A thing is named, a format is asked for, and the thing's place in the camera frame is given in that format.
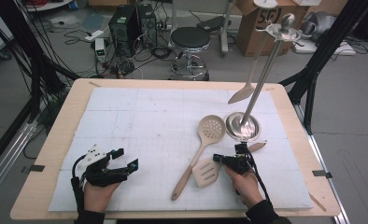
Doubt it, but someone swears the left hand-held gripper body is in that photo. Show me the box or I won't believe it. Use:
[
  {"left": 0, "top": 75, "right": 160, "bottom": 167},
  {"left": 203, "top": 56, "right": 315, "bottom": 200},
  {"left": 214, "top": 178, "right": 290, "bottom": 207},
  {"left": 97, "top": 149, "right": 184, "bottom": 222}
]
[{"left": 77, "top": 144, "right": 131, "bottom": 189}]

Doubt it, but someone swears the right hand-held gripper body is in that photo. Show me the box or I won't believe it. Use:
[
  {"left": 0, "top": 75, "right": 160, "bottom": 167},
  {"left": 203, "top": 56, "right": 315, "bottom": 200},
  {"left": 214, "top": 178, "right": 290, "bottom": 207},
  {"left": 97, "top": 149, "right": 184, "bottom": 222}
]
[{"left": 221, "top": 142, "right": 259, "bottom": 175}]

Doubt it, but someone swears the beige slotted turner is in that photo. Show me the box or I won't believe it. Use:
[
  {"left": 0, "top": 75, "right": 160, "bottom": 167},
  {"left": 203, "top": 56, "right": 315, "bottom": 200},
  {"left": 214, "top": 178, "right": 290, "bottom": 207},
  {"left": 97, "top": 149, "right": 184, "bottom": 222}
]
[{"left": 191, "top": 140, "right": 268, "bottom": 189}]

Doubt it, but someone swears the beige perforated skimmer spoon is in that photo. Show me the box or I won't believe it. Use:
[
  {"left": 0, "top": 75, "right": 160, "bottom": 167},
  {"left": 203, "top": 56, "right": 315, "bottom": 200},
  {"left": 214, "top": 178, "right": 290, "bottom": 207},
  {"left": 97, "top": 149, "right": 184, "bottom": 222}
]
[{"left": 170, "top": 114, "right": 227, "bottom": 202}]

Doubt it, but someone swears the metal utensil stand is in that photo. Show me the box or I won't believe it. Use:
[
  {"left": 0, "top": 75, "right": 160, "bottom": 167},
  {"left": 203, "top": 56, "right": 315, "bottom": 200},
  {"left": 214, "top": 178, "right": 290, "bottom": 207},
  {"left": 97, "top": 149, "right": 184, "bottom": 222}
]
[{"left": 223, "top": 12, "right": 307, "bottom": 144}]

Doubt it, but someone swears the beige pointed spatula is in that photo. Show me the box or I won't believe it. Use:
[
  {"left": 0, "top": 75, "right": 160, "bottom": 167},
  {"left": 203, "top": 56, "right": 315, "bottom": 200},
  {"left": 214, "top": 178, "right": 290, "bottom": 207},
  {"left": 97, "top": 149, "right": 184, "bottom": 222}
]
[{"left": 227, "top": 29, "right": 272, "bottom": 105}]

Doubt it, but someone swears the person's left hand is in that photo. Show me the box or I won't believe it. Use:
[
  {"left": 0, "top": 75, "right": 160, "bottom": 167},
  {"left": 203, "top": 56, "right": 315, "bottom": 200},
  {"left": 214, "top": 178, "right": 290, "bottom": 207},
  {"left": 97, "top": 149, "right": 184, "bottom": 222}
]
[{"left": 83, "top": 181, "right": 120, "bottom": 214}]

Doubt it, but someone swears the person's right hand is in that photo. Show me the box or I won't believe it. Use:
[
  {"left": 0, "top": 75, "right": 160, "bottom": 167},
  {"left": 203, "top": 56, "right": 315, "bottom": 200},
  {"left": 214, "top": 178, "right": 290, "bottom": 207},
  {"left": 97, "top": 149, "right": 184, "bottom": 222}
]
[{"left": 223, "top": 166, "right": 265, "bottom": 209}]

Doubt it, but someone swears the white foam mat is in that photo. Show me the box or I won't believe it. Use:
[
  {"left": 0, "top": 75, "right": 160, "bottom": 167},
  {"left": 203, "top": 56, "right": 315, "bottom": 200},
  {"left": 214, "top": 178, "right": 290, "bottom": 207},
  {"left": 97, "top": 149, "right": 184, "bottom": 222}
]
[{"left": 48, "top": 87, "right": 314, "bottom": 213}]

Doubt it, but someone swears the black tape strip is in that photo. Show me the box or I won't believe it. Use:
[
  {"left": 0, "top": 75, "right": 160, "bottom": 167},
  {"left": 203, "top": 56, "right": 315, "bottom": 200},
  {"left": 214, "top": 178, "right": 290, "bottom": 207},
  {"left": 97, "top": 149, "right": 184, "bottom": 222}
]
[
  {"left": 21, "top": 163, "right": 46, "bottom": 175},
  {"left": 312, "top": 169, "right": 333, "bottom": 179}
]

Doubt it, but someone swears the white bench power supply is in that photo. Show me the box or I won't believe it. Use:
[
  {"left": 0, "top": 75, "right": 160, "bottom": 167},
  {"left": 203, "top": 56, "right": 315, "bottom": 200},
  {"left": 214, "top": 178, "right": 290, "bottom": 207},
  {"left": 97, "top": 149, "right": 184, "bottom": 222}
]
[{"left": 93, "top": 37, "right": 107, "bottom": 63}]

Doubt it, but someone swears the white power strip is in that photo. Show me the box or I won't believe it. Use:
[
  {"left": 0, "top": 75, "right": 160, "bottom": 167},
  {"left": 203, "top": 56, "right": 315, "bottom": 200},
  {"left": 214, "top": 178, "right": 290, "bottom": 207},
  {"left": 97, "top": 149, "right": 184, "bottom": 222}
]
[{"left": 84, "top": 29, "right": 106, "bottom": 43}]

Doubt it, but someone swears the black computer tower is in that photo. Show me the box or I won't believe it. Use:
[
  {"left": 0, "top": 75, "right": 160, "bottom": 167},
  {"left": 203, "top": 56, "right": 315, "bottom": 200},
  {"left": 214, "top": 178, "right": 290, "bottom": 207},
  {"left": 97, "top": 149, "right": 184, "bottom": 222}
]
[
  {"left": 107, "top": 5, "right": 143, "bottom": 59},
  {"left": 137, "top": 3, "right": 158, "bottom": 48}
]

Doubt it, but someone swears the black round stool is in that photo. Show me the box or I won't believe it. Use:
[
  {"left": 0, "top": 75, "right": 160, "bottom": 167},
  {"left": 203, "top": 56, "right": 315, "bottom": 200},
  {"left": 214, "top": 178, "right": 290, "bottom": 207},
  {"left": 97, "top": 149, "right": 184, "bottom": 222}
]
[{"left": 169, "top": 26, "right": 211, "bottom": 82}]

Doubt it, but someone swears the cardboard box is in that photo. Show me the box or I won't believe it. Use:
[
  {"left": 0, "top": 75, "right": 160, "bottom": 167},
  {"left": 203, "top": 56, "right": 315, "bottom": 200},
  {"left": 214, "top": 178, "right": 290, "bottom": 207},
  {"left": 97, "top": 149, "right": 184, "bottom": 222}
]
[{"left": 236, "top": 0, "right": 311, "bottom": 58}]

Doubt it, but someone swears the black flat case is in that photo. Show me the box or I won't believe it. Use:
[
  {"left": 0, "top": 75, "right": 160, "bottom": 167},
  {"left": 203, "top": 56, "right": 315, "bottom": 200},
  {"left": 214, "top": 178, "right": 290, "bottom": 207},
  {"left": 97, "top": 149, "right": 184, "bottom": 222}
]
[{"left": 196, "top": 15, "right": 227, "bottom": 34}]

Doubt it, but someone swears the white flat device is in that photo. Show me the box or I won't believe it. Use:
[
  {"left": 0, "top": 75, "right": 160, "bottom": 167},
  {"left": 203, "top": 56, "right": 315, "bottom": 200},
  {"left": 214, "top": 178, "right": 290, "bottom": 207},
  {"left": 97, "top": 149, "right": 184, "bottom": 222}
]
[{"left": 292, "top": 40, "right": 358, "bottom": 57}]

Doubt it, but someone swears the white round disc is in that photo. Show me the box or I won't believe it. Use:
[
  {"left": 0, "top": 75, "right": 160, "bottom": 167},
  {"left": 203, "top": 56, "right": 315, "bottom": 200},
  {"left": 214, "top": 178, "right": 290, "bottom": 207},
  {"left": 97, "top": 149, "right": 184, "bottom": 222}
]
[{"left": 253, "top": 0, "right": 278, "bottom": 9}]

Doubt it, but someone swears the grey rounded device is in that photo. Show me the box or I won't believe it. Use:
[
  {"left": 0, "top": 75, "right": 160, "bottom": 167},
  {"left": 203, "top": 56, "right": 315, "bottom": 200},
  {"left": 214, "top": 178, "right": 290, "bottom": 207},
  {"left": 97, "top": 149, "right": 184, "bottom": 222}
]
[{"left": 300, "top": 11, "right": 337, "bottom": 35}]

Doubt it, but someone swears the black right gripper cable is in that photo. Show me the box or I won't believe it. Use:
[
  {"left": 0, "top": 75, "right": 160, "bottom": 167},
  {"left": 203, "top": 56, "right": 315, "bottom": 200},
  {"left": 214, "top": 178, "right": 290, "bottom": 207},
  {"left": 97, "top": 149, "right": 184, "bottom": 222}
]
[{"left": 247, "top": 147, "right": 273, "bottom": 203}]

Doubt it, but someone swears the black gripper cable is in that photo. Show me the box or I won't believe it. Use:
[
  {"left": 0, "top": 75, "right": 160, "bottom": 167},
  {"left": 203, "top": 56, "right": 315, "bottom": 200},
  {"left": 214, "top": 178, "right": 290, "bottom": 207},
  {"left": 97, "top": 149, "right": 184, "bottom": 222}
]
[
  {"left": 247, "top": 147, "right": 273, "bottom": 203},
  {"left": 70, "top": 154, "right": 88, "bottom": 216}
]

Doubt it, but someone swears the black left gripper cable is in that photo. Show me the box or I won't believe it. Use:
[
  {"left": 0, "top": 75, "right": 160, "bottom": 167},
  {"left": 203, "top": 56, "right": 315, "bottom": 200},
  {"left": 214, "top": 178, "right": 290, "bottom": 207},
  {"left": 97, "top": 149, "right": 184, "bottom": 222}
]
[{"left": 70, "top": 154, "right": 88, "bottom": 216}]

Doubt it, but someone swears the aluminium rail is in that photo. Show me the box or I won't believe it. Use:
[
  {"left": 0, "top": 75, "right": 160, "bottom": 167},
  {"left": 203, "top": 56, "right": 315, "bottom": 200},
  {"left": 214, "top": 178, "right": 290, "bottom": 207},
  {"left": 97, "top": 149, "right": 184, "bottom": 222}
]
[
  {"left": 293, "top": 104, "right": 351, "bottom": 224},
  {"left": 0, "top": 119, "right": 38, "bottom": 200}
]

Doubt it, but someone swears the black metal frame stand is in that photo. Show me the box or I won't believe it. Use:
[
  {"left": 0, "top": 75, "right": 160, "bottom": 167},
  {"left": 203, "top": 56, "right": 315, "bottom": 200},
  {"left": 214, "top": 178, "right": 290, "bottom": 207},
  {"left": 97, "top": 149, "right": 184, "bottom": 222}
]
[
  {"left": 0, "top": 0, "right": 80, "bottom": 122},
  {"left": 279, "top": 0, "right": 368, "bottom": 134}
]

